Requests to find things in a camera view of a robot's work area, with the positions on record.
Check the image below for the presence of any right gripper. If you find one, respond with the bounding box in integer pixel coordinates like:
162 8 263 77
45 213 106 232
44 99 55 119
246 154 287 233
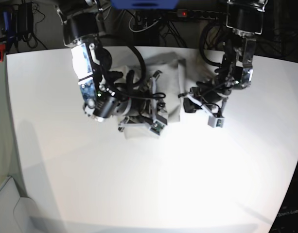
117 70 167 132

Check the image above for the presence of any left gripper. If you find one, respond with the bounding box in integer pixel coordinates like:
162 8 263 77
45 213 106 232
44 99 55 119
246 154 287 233
178 87 228 117

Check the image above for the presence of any grey t-shirt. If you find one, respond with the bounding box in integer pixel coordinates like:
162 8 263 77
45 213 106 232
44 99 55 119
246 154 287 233
113 52 185 139

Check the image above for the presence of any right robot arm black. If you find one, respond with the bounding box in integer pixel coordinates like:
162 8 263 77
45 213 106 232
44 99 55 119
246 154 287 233
55 0 168 135

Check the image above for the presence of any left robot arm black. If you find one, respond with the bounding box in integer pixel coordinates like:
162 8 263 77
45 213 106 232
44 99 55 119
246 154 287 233
179 0 267 118

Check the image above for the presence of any black power strip red light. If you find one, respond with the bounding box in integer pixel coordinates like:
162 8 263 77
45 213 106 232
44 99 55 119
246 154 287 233
176 9 227 20

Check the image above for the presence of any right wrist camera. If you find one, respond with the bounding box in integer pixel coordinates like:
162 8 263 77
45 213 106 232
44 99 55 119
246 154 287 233
149 119 168 136

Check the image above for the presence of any white cable loop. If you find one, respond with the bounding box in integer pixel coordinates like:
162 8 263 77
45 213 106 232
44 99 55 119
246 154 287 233
128 14 159 33

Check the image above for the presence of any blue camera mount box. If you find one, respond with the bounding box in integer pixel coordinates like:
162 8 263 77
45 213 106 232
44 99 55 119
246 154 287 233
111 0 179 9

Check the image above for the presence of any blue handled tool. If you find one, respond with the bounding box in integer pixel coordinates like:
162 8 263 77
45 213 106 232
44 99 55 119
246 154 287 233
3 11 14 40

